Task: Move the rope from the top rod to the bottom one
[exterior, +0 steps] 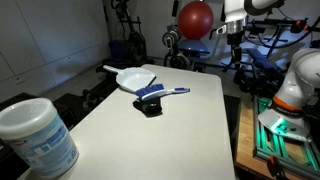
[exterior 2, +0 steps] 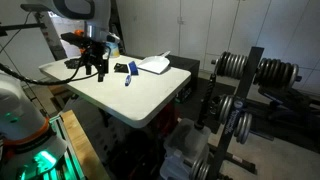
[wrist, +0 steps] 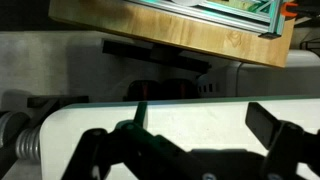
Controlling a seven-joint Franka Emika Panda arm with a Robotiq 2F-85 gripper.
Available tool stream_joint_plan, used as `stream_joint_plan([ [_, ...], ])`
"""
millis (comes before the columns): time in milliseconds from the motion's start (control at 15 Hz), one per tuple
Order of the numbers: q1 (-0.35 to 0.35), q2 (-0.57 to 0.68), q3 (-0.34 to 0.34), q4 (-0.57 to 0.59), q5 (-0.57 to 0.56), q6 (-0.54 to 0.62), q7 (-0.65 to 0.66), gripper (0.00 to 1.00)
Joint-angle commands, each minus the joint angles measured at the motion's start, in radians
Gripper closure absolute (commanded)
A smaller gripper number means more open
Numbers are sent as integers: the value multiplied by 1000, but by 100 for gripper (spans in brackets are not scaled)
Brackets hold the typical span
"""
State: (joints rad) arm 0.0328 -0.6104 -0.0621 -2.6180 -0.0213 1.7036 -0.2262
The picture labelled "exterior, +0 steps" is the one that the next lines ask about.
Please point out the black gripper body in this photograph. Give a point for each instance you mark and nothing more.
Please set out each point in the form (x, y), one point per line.
(234, 40)

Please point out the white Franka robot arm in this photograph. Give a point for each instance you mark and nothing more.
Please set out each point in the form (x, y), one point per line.
(300, 76)

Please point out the blue balance half ball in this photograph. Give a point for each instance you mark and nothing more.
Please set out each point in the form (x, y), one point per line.
(193, 46)

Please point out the red exercise ball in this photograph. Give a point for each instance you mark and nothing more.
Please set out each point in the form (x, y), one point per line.
(196, 20)

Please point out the chrome rimmed weight plates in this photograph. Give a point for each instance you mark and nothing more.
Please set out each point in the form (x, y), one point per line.
(176, 61)

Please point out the lettered iron weight plates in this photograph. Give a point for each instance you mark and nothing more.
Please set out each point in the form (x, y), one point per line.
(170, 36)

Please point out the wooden board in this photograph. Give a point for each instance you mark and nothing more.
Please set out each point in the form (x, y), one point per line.
(245, 133)

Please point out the blue white hand brush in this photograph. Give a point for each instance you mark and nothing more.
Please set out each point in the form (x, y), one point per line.
(156, 93)

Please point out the small black object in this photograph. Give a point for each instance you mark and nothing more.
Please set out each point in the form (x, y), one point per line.
(150, 108)

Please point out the white plastic dustpan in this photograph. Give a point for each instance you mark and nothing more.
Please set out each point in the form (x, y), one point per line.
(136, 78)

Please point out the black exercise machine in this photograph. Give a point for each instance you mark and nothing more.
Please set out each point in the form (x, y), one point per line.
(133, 36)

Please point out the orange black clamp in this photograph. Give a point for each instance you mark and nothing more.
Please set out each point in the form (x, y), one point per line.
(275, 166)

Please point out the blue bin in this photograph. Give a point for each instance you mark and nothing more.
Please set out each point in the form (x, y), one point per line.
(118, 50)

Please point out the white wipes tub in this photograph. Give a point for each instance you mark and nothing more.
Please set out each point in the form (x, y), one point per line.
(40, 140)

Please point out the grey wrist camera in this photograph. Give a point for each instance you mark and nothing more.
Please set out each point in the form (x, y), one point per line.
(221, 29)

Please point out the black gym machine frame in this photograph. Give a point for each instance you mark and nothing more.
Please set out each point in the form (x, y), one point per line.
(276, 22)

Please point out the dark weight rack post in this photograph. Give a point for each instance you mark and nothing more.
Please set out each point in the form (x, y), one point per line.
(173, 49)

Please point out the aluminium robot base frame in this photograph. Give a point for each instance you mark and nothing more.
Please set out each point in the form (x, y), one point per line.
(266, 146)

